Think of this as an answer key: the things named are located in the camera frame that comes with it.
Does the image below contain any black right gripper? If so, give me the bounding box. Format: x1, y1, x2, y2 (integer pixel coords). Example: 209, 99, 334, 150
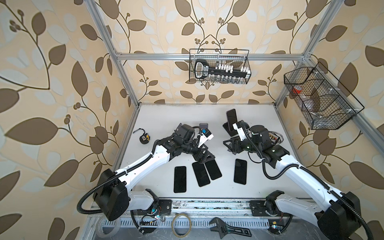
223, 134, 261, 155

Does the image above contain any silver-edged black phone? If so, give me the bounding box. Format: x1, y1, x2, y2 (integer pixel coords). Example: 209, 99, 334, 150
205, 160, 222, 180

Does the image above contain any dark phone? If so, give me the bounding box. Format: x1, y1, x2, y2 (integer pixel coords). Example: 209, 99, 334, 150
192, 162, 211, 187

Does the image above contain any green-cased phone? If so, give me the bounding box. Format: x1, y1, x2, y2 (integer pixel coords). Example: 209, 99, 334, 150
174, 166, 187, 193

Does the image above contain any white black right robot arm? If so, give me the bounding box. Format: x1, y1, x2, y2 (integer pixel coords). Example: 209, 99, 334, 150
223, 121, 374, 240

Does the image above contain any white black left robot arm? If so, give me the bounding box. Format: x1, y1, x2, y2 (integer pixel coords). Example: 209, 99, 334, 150
77, 124, 215, 221

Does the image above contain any dark right phone stand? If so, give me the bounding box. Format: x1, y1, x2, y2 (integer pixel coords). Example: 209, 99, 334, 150
223, 122, 238, 137

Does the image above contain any purple round middle phone stand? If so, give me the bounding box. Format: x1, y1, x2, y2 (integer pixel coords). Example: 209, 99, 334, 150
199, 123, 209, 130

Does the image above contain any brown tape roll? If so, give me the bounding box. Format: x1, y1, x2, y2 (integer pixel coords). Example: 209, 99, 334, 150
171, 213, 192, 239

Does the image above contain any yellow black tape measure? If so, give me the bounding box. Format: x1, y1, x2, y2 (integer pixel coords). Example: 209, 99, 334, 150
133, 128, 150, 145

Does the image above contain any black adjustable wrench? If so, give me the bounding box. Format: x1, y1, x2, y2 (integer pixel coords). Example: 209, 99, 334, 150
209, 217, 252, 240

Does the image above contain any black socket set holder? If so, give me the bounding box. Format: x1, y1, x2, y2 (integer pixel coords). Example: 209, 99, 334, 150
192, 59, 251, 82

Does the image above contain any red capped item in basket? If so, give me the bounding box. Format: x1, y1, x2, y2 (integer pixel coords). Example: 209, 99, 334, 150
292, 85, 303, 95

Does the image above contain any clear tape roll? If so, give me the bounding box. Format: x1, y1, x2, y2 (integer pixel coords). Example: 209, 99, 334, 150
95, 217, 122, 239

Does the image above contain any black circuit board with wires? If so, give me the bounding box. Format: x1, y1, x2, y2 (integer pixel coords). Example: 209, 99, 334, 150
269, 131, 284, 145

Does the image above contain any black wire basket back wall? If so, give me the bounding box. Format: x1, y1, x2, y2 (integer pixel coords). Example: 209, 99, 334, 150
189, 48, 252, 85

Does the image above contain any black wire basket wall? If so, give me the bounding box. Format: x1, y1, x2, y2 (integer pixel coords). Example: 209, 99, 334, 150
284, 62, 365, 130
189, 48, 252, 85

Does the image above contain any black wire basket right wall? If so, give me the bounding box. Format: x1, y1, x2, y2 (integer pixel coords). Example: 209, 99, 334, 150
284, 62, 365, 130

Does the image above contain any aluminium frame post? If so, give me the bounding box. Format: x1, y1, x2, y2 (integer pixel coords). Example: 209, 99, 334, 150
85, 1, 140, 109

